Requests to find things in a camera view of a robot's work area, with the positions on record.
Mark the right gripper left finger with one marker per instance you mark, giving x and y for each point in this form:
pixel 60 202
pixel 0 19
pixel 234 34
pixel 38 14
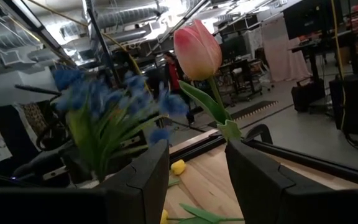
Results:
pixel 148 186

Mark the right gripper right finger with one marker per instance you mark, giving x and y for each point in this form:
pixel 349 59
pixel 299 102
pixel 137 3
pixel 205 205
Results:
pixel 253 186

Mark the yellow artificial tulip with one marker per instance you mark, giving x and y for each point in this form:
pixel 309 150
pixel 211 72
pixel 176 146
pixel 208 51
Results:
pixel 178 167
pixel 164 218

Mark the blue artificial flower bunch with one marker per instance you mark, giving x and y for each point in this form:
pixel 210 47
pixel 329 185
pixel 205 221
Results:
pixel 104 130

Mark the pink artificial tulip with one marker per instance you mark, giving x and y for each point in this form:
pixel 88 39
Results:
pixel 197 49

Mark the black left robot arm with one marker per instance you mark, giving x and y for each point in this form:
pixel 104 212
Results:
pixel 8 180

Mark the black floor mat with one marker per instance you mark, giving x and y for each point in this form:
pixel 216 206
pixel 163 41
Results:
pixel 253 109

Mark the small black case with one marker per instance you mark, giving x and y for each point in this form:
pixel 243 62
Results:
pixel 306 96

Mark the black work cart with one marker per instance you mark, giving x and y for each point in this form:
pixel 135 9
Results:
pixel 244 77

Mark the person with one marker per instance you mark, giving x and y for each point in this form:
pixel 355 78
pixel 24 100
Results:
pixel 174 74

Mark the white hanging cloth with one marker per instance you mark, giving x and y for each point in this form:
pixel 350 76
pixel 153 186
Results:
pixel 283 53

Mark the black monitor screen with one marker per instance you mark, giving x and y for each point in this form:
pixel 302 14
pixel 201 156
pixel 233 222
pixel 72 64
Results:
pixel 309 18

